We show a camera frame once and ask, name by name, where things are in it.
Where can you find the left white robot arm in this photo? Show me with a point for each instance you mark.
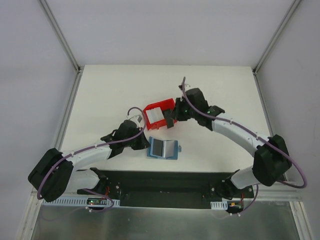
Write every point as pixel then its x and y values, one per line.
pixel 52 174

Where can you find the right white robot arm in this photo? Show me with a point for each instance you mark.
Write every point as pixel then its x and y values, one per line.
pixel 269 153

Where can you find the left aluminium frame post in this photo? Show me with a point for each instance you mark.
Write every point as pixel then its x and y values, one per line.
pixel 59 34

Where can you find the red plastic bin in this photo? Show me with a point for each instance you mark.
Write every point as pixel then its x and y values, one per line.
pixel 164 104

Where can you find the left white cable duct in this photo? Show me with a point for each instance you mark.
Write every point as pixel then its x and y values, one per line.
pixel 77 201

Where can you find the white cards stack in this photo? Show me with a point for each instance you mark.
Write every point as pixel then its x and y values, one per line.
pixel 154 115

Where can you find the aluminium rail profile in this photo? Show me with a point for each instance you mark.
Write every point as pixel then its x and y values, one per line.
pixel 279 193

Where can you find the blue card holder wallet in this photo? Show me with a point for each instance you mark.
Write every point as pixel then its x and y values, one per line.
pixel 170 150

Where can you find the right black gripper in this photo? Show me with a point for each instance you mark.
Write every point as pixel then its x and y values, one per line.
pixel 175 111

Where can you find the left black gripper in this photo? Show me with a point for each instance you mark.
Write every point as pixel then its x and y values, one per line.
pixel 141 142

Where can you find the grey credit card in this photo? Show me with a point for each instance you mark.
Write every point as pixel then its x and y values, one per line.
pixel 157 147

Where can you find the aluminium frame post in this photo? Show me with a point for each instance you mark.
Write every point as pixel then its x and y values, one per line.
pixel 277 34
pixel 59 34

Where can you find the black credit card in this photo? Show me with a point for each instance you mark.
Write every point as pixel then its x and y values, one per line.
pixel 168 114

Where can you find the right white cable duct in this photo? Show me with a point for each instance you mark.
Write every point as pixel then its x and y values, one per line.
pixel 219 205

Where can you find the right aluminium frame post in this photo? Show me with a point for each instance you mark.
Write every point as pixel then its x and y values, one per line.
pixel 277 34

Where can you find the white cable duct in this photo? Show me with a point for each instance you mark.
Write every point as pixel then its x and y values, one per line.
pixel 77 201
pixel 219 205

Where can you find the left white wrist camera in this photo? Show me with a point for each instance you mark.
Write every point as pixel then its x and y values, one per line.
pixel 137 119

